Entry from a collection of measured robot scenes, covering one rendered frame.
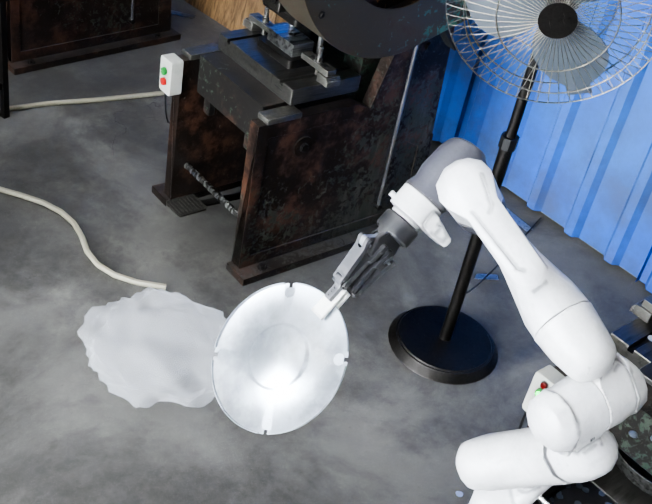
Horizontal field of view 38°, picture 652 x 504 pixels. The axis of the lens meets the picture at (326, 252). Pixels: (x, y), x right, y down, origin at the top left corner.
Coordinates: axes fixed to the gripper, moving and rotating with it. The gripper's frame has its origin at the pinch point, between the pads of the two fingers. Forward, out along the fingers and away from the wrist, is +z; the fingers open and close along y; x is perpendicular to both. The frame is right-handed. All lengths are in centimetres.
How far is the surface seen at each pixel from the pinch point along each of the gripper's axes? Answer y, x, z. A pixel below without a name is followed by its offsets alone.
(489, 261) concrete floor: -193, -81, -42
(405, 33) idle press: -81, -97, -71
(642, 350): -89, 21, -39
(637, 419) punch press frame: -89, 31, -25
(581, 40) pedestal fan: -67, -39, -91
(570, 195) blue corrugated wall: -213, -83, -87
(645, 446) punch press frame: -92, 36, -21
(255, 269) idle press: -127, -115, 19
